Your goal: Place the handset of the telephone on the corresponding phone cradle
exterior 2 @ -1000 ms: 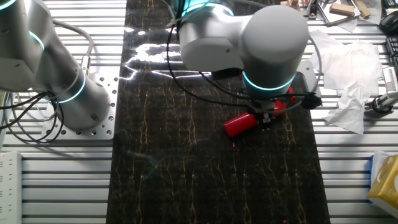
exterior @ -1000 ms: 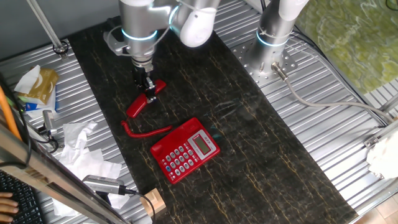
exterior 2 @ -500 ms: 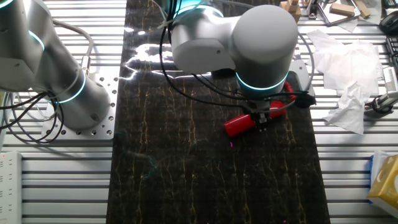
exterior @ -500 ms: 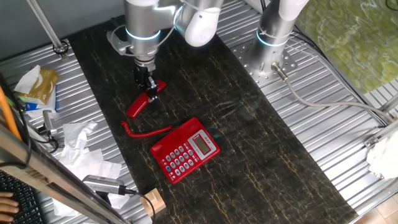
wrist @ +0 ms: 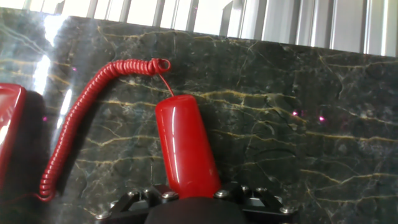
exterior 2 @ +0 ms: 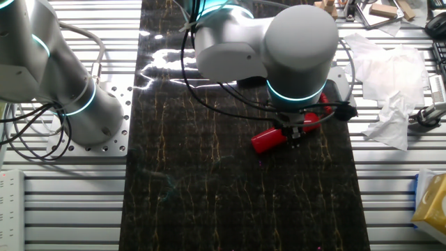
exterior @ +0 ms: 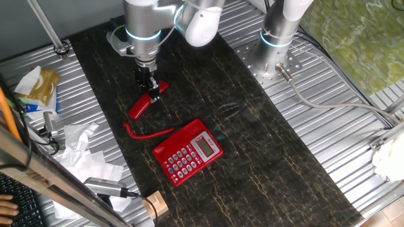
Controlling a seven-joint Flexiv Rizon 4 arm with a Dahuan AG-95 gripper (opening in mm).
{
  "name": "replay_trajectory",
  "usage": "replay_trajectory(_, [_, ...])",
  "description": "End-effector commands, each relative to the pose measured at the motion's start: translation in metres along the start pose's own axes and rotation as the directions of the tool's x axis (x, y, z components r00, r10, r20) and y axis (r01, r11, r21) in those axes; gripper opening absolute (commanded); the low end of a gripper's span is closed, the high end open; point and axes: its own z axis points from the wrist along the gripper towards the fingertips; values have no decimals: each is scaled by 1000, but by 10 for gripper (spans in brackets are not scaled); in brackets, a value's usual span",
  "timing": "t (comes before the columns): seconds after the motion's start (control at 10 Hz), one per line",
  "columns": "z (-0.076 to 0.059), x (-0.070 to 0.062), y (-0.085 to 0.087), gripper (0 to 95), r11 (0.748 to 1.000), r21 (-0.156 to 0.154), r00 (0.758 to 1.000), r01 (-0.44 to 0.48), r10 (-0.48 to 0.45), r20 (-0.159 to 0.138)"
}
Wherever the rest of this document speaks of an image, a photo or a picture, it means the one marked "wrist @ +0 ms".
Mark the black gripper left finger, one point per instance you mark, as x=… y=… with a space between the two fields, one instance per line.
x=118 y=214

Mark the dark marble pattern mat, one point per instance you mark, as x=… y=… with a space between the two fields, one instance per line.
x=295 y=124

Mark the red telephone handset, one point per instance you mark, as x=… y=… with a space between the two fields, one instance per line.
x=186 y=146

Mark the red telephone base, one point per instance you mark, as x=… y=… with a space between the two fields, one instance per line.
x=9 y=124

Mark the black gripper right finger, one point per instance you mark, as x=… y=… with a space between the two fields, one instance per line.
x=273 y=214

